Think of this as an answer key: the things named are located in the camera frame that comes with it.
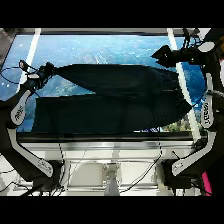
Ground blue jeans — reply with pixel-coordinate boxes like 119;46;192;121
31;63;194;134

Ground black cable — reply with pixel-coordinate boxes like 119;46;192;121
119;155;162;194
0;65;25;86

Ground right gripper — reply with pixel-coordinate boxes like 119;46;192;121
161;45;184;68

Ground silver frame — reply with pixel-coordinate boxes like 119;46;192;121
0;133;224;197

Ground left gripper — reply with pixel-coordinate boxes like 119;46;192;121
39;62;56;81

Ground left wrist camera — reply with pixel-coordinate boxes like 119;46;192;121
18;59;34;75

